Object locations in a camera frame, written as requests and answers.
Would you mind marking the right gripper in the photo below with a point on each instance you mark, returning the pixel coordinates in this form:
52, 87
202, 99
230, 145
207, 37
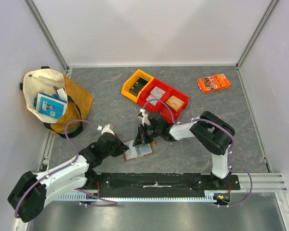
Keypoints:
144, 134

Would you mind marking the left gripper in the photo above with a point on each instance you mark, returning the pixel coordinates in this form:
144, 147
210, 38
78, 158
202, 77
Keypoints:
121, 147

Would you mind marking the brown leather card holder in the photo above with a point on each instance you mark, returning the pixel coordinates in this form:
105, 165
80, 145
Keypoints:
138, 151

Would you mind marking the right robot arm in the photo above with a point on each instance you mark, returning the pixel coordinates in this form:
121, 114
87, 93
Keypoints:
212, 132

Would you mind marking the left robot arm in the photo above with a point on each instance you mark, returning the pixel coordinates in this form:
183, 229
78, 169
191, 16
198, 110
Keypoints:
34, 191

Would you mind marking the red bin with silver cards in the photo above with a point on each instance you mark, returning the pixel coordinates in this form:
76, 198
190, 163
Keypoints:
146, 91

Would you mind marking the silver card stack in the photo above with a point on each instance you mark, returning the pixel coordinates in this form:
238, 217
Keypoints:
156, 93

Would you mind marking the gold card stack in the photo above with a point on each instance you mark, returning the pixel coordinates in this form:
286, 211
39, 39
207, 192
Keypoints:
175, 103

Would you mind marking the black card stack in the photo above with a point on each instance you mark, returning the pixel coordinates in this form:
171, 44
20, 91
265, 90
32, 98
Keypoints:
138, 86

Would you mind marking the red bin with gold cards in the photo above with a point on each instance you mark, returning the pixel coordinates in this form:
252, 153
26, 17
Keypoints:
166, 111

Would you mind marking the yellow plastic bin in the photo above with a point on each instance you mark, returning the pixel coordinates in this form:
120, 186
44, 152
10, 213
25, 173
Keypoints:
128, 83

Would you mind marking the blue and white booklet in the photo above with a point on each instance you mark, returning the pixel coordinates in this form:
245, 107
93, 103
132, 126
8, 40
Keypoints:
50, 106

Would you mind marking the orange printed box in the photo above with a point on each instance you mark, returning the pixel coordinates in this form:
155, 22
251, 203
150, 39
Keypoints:
213, 83

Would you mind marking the white and tan tote bag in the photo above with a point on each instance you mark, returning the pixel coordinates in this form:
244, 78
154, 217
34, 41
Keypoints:
57, 84

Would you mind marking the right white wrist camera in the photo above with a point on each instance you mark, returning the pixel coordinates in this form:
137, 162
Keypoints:
144, 117

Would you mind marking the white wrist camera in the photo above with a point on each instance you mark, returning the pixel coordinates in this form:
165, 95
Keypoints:
105, 129
144, 117

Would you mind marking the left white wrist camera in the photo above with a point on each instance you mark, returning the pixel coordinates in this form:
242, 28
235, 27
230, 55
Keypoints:
105, 129

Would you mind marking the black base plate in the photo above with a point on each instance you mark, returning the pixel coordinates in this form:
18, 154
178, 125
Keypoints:
199, 181

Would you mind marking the aluminium frame rail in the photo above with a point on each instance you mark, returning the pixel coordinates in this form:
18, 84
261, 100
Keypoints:
254, 182

